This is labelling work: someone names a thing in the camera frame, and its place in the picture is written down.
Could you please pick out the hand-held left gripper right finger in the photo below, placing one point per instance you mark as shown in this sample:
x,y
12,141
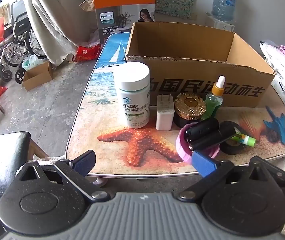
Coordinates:
x,y
203,163

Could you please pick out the wheelchair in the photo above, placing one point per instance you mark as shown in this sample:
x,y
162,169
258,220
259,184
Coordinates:
x,y
20,25

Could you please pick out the white charger plug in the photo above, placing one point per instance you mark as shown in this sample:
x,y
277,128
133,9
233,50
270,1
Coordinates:
x,y
165,115

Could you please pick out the brown paper bag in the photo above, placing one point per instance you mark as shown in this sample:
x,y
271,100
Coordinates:
x,y
87,5

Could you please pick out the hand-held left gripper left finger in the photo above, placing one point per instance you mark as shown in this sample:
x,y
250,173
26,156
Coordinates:
x,y
83,162

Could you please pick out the long black tube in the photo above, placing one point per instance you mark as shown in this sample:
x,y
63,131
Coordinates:
x,y
215,138

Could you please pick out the large cardboard box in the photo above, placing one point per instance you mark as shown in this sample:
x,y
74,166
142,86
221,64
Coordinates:
x,y
195,85

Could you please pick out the small cardboard box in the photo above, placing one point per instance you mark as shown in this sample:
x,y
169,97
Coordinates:
x,y
36,77

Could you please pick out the beige curtain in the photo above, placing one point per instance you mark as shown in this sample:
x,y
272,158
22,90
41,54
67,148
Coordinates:
x,y
47,17

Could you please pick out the white patterned bedding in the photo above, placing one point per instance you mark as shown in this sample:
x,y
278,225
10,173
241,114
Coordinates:
x,y
277,65

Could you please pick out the white pill bottle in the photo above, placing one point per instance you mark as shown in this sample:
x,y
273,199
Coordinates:
x,y
135,100

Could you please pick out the black padded seat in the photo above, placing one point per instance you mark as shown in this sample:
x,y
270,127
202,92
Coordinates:
x,y
0,155

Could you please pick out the green lip balm tube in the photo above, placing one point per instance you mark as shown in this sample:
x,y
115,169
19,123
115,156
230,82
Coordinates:
x,y
247,141

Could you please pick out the red plastic bag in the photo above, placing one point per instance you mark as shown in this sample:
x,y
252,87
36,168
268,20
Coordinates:
x,y
87,52

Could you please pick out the short black cylinder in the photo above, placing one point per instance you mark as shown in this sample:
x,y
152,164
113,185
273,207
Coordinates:
x,y
203,127

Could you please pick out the blue water jug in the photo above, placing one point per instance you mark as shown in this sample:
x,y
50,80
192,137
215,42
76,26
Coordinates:
x,y
223,5

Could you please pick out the white water dispenser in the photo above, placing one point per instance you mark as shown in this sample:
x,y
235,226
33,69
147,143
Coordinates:
x,y
222,25

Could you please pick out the black tape roll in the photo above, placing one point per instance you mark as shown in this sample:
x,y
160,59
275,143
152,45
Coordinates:
x,y
230,149

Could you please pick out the white plastic bag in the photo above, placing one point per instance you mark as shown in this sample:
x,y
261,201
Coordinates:
x,y
31,63

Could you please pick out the black jar with gold lid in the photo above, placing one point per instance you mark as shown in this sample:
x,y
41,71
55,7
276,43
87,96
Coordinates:
x,y
190,102

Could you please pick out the green dropper bottle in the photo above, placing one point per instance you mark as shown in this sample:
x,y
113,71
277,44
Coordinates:
x,y
213,102

